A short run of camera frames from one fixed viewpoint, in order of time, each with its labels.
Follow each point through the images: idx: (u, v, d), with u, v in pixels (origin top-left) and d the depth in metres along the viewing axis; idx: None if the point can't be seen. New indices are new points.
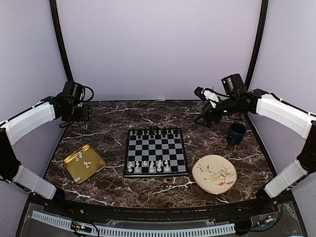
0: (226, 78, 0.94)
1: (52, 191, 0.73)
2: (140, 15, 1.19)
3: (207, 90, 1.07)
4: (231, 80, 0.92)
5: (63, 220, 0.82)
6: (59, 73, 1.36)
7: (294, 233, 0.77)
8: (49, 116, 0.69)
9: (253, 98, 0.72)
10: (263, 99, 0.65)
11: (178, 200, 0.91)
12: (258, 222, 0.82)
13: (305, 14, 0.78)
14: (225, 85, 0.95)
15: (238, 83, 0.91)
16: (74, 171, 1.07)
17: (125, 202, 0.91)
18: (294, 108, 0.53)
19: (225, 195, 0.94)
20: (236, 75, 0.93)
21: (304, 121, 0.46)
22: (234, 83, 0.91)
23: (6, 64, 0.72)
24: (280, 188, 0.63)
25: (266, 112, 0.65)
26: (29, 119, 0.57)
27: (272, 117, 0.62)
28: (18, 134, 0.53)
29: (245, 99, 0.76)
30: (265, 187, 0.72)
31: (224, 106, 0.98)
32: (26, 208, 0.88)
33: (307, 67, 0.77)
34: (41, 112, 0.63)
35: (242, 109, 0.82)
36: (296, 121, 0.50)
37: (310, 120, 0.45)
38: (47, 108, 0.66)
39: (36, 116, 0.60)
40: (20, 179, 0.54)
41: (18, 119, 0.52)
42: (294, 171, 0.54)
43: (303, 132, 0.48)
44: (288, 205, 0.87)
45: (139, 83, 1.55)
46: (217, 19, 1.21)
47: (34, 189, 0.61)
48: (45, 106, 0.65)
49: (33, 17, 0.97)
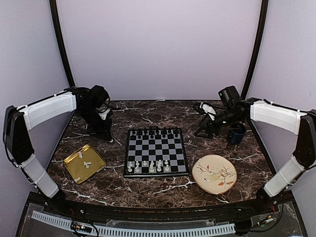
0: (222, 91, 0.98)
1: (54, 191, 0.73)
2: (140, 16, 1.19)
3: (205, 104, 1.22)
4: (227, 92, 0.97)
5: (63, 220, 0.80)
6: (59, 72, 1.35)
7: (294, 232, 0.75)
8: (70, 105, 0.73)
9: (246, 105, 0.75)
10: (255, 105, 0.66)
11: (178, 200, 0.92)
12: (258, 222, 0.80)
13: (305, 14, 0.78)
14: (222, 97, 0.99)
15: (233, 94, 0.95)
16: (74, 171, 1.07)
17: (125, 202, 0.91)
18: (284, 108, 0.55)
19: (225, 195, 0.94)
20: (231, 87, 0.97)
21: (294, 117, 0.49)
22: (229, 95, 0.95)
23: (6, 64, 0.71)
24: (278, 187, 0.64)
25: (258, 116, 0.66)
26: (49, 107, 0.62)
27: (265, 120, 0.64)
28: (38, 120, 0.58)
29: (240, 107, 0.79)
30: (264, 186, 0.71)
31: (223, 117, 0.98)
32: (26, 208, 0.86)
33: (307, 66, 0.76)
34: (61, 101, 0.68)
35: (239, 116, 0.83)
36: (287, 119, 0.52)
37: (299, 115, 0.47)
38: (67, 98, 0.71)
39: (56, 104, 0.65)
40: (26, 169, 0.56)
41: (39, 105, 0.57)
42: (291, 168, 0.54)
43: (295, 128, 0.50)
44: (288, 205, 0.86)
45: (138, 83, 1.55)
46: (217, 19, 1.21)
47: (37, 181, 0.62)
48: (66, 97, 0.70)
49: (33, 17, 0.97)
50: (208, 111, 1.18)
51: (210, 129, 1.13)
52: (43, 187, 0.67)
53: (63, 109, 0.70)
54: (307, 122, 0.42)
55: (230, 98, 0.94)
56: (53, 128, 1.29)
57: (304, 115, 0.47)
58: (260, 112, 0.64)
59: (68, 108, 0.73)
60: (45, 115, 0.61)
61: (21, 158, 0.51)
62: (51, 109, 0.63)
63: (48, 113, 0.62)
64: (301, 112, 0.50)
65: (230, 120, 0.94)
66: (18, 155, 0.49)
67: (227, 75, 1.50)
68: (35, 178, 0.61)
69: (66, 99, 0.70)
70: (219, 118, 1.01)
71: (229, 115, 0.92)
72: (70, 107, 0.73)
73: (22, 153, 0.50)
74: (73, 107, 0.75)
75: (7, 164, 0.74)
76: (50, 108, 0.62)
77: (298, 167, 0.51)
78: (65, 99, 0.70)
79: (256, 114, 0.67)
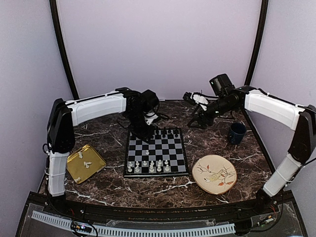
0: (214, 79, 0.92)
1: (58, 192, 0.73)
2: (140, 15, 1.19)
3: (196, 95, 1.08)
4: (218, 80, 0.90)
5: (63, 220, 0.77)
6: (59, 73, 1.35)
7: (294, 232, 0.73)
8: (119, 108, 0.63)
9: (241, 93, 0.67)
10: (251, 95, 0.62)
11: (178, 200, 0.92)
12: (258, 222, 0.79)
13: (305, 14, 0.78)
14: (214, 85, 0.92)
15: (225, 82, 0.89)
16: (74, 171, 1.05)
17: (125, 202, 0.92)
18: (280, 101, 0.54)
19: (225, 195, 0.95)
20: (224, 75, 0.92)
21: (292, 113, 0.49)
22: (221, 83, 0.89)
23: (6, 65, 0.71)
24: (277, 186, 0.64)
25: (253, 106, 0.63)
26: (97, 107, 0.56)
27: (258, 111, 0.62)
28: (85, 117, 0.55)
29: (233, 96, 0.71)
30: (263, 187, 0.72)
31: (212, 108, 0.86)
32: (26, 208, 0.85)
33: (307, 67, 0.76)
34: (110, 103, 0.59)
35: (230, 107, 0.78)
36: (284, 113, 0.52)
37: (297, 111, 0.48)
38: (118, 100, 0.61)
39: (104, 105, 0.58)
40: (55, 159, 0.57)
41: (87, 103, 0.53)
42: (288, 166, 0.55)
43: (292, 123, 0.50)
44: (288, 205, 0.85)
45: (138, 83, 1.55)
46: (217, 19, 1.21)
47: (52, 175, 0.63)
48: (117, 98, 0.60)
49: (33, 18, 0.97)
50: (200, 101, 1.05)
51: (203, 121, 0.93)
52: (50, 186, 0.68)
53: (111, 110, 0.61)
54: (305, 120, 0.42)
55: (222, 86, 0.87)
56: None
57: (302, 111, 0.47)
58: (254, 102, 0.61)
59: (116, 110, 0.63)
60: (91, 114, 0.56)
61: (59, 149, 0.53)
62: (97, 109, 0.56)
63: (95, 113, 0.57)
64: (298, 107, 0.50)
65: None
66: (60, 145, 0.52)
67: (227, 75, 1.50)
68: (56, 172, 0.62)
69: (116, 101, 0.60)
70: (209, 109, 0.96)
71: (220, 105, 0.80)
72: (119, 109, 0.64)
73: (63, 145, 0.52)
74: (122, 109, 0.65)
75: (6, 165, 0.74)
76: (96, 108, 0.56)
77: (296, 164, 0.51)
78: (115, 101, 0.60)
79: (251, 104, 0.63)
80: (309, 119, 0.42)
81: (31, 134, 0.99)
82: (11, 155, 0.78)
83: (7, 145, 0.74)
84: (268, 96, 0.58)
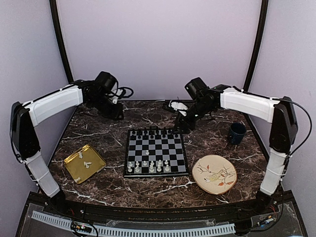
0: (188, 84, 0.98)
1: (54, 191, 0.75)
2: (140, 15, 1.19)
3: (174, 102, 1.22)
4: (193, 84, 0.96)
5: (63, 220, 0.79)
6: (59, 72, 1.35)
7: (294, 232, 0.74)
8: (75, 100, 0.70)
9: (216, 93, 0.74)
10: (226, 94, 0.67)
11: (178, 201, 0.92)
12: (258, 222, 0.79)
13: (304, 14, 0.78)
14: (190, 90, 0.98)
15: (199, 85, 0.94)
16: (74, 171, 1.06)
17: (125, 202, 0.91)
18: (254, 96, 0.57)
19: (225, 195, 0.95)
20: (198, 79, 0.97)
21: (267, 106, 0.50)
22: (196, 87, 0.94)
23: (6, 64, 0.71)
24: (274, 183, 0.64)
25: (231, 104, 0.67)
26: (55, 102, 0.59)
27: (235, 108, 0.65)
28: (45, 114, 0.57)
29: (209, 96, 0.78)
30: (260, 187, 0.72)
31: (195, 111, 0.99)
32: (26, 208, 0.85)
33: (308, 67, 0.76)
34: (68, 97, 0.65)
35: (209, 108, 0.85)
36: (258, 107, 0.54)
37: (272, 104, 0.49)
38: (72, 93, 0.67)
39: (61, 99, 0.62)
40: (30, 164, 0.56)
41: (43, 101, 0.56)
42: (275, 159, 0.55)
43: (268, 116, 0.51)
44: (288, 205, 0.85)
45: (138, 83, 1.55)
46: (217, 19, 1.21)
47: (39, 180, 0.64)
48: (70, 91, 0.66)
49: (33, 18, 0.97)
50: (178, 107, 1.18)
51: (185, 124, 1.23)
52: (44, 188, 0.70)
53: (68, 103, 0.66)
54: (281, 110, 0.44)
55: (197, 90, 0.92)
56: (53, 128, 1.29)
57: (276, 103, 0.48)
58: (230, 100, 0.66)
59: (72, 102, 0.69)
60: (51, 110, 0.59)
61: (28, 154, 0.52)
62: (55, 104, 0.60)
63: (53, 108, 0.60)
64: (274, 100, 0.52)
65: (202, 112, 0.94)
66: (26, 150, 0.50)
67: (227, 75, 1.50)
68: (37, 175, 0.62)
69: (70, 94, 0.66)
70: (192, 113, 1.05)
71: (200, 107, 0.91)
72: (76, 101, 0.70)
73: (27, 149, 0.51)
74: (79, 101, 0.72)
75: (6, 165, 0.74)
76: (55, 103, 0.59)
77: (281, 154, 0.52)
78: (69, 94, 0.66)
79: (227, 102, 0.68)
80: (285, 110, 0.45)
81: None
82: (11, 155, 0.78)
83: (7, 145, 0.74)
84: (242, 94, 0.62)
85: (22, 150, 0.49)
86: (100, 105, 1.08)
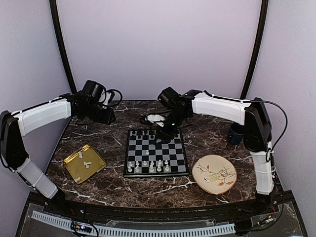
0: (160, 96, 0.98)
1: (53, 191, 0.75)
2: (140, 15, 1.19)
3: (149, 115, 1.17)
4: (165, 95, 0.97)
5: (63, 220, 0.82)
6: (59, 73, 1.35)
7: (294, 232, 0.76)
8: (64, 113, 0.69)
9: (186, 100, 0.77)
10: (196, 99, 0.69)
11: (178, 200, 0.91)
12: (258, 222, 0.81)
13: (304, 14, 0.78)
14: (163, 100, 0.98)
15: (171, 94, 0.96)
16: (74, 171, 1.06)
17: (125, 202, 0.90)
18: (224, 100, 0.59)
19: (225, 195, 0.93)
20: (169, 88, 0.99)
21: (238, 110, 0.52)
22: (168, 97, 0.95)
23: (6, 64, 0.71)
24: (268, 183, 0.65)
25: (202, 109, 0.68)
26: (43, 113, 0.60)
27: (207, 112, 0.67)
28: (32, 125, 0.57)
29: (180, 102, 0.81)
30: (257, 189, 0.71)
31: (172, 119, 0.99)
32: (26, 208, 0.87)
33: (308, 67, 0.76)
34: (57, 108, 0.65)
35: (185, 113, 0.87)
36: (230, 111, 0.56)
37: (243, 107, 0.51)
38: (62, 105, 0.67)
39: (51, 111, 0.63)
40: (22, 171, 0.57)
41: (32, 111, 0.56)
42: (259, 159, 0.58)
43: (240, 119, 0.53)
44: (288, 205, 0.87)
45: (138, 83, 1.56)
46: (217, 19, 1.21)
47: (35, 184, 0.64)
48: (61, 102, 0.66)
49: (33, 19, 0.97)
50: (154, 120, 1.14)
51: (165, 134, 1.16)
52: (42, 191, 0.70)
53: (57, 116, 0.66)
54: (251, 113, 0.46)
55: (169, 98, 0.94)
56: (52, 128, 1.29)
57: (246, 106, 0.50)
58: (202, 105, 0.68)
59: (61, 115, 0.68)
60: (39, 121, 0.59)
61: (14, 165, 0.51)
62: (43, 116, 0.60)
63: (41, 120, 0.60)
64: (244, 103, 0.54)
65: (178, 118, 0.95)
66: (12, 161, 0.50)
67: (227, 75, 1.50)
68: (32, 181, 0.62)
69: (60, 106, 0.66)
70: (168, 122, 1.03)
71: (175, 115, 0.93)
72: (65, 114, 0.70)
73: (15, 160, 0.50)
74: (68, 114, 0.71)
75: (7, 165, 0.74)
76: (42, 114, 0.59)
77: (261, 153, 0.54)
78: (59, 106, 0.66)
79: (199, 107, 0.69)
80: (256, 114, 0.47)
81: (30, 134, 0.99)
82: None
83: None
84: (212, 98, 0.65)
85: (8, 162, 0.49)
86: (92, 115, 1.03)
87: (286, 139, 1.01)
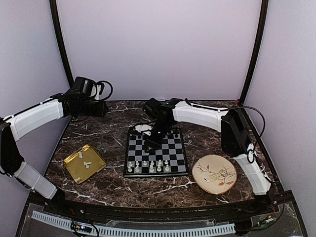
0: (144, 106, 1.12)
1: (53, 191, 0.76)
2: (140, 15, 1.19)
3: (137, 125, 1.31)
4: (148, 105, 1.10)
5: (63, 220, 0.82)
6: (59, 72, 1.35)
7: (294, 232, 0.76)
8: (56, 114, 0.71)
9: (167, 109, 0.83)
10: (177, 108, 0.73)
11: (178, 200, 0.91)
12: (258, 222, 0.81)
13: (304, 15, 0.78)
14: (147, 110, 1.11)
15: (153, 104, 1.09)
16: (74, 171, 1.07)
17: (125, 202, 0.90)
18: (203, 109, 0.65)
19: (225, 195, 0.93)
20: (152, 100, 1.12)
21: (216, 118, 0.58)
22: (151, 106, 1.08)
23: (6, 64, 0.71)
24: (261, 182, 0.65)
25: (183, 117, 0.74)
26: (35, 116, 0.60)
27: (187, 120, 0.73)
28: (25, 129, 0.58)
29: (162, 111, 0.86)
30: (254, 190, 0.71)
31: (157, 128, 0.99)
32: (26, 208, 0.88)
33: (308, 67, 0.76)
34: (48, 110, 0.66)
35: (168, 121, 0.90)
36: (209, 119, 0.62)
37: (219, 116, 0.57)
38: (55, 106, 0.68)
39: (42, 113, 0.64)
40: (20, 175, 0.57)
41: (24, 115, 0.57)
42: (243, 160, 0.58)
43: (218, 127, 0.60)
44: (288, 205, 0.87)
45: (138, 83, 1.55)
46: (217, 19, 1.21)
47: (34, 187, 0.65)
48: (53, 104, 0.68)
49: (33, 19, 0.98)
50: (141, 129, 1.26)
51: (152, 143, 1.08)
52: (42, 192, 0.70)
53: (49, 117, 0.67)
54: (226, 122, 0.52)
55: (152, 108, 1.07)
56: (52, 127, 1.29)
57: (222, 115, 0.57)
58: (182, 113, 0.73)
59: (53, 116, 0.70)
60: (31, 124, 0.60)
61: (11, 170, 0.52)
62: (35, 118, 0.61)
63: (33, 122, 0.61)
64: (221, 111, 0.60)
65: (163, 127, 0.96)
66: (8, 167, 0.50)
67: (227, 75, 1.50)
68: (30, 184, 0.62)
69: (52, 108, 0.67)
70: (153, 131, 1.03)
71: (159, 124, 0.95)
72: (58, 115, 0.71)
73: (11, 165, 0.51)
74: (59, 115, 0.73)
75: None
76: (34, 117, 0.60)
77: (242, 155, 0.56)
78: (51, 107, 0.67)
79: (179, 116, 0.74)
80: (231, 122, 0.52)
81: (30, 134, 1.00)
82: None
83: None
84: (191, 107, 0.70)
85: (6, 168, 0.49)
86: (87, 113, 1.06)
87: (286, 139, 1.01)
